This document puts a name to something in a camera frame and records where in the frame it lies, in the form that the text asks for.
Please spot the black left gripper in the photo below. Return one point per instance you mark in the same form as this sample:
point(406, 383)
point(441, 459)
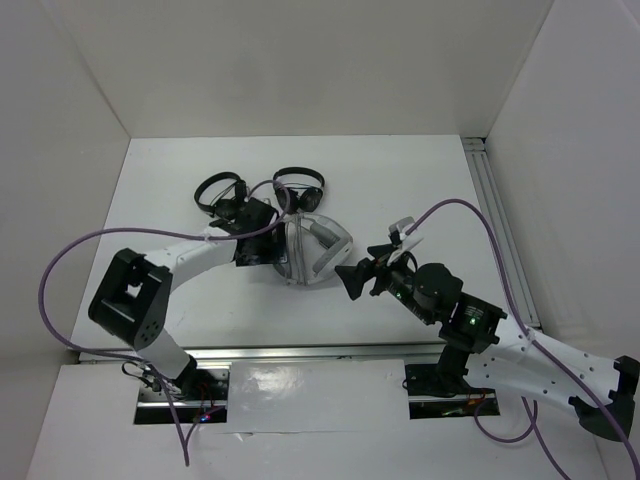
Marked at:
point(274, 251)

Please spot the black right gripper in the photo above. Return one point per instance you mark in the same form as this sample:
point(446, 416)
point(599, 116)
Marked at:
point(353, 276)

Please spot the white over-ear headphones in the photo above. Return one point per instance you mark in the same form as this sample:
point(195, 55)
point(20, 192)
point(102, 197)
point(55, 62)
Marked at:
point(315, 245)

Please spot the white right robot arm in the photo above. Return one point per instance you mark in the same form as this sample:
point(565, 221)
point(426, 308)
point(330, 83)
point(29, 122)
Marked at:
point(486, 348)

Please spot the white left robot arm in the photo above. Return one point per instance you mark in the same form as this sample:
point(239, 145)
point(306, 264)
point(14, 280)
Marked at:
point(132, 299)

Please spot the black headphones with silver band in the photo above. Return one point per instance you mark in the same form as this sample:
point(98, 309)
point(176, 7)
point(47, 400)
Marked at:
point(220, 197)

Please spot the black headphones with thin band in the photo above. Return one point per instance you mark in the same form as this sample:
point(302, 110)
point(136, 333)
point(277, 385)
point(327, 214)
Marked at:
point(293, 197)

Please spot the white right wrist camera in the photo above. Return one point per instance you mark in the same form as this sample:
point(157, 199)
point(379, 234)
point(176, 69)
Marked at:
point(402, 239)

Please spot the aluminium front rail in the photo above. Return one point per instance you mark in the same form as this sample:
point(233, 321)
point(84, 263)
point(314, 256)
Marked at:
point(219, 356)

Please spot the aluminium side rail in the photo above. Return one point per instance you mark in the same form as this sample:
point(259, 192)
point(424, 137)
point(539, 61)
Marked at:
point(492, 207)

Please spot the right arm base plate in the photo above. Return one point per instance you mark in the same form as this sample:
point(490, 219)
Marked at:
point(429, 399)

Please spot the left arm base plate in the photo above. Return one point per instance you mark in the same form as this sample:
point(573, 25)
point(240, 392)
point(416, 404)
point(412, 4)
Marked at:
point(206, 406)

